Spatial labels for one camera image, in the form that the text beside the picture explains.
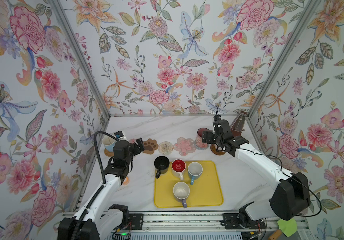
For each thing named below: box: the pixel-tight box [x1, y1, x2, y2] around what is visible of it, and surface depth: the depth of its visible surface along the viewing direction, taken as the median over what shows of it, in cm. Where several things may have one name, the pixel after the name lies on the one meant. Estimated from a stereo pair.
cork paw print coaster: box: [142, 138, 159, 155], surface depth 106 cm
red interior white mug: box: [171, 158, 187, 181], surface depth 88 cm
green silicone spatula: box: [277, 218, 298, 238], surface depth 75 cm
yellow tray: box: [154, 161, 224, 208], surface depth 86 cm
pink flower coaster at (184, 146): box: [173, 137, 196, 156], surface depth 106 cm
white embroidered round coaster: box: [158, 141, 174, 155], surface depth 103 cm
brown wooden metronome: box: [230, 111, 248, 138], surface depth 104 cm
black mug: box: [154, 155, 170, 179], surface depth 87 cm
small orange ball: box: [123, 176, 130, 186], surface depth 88 cm
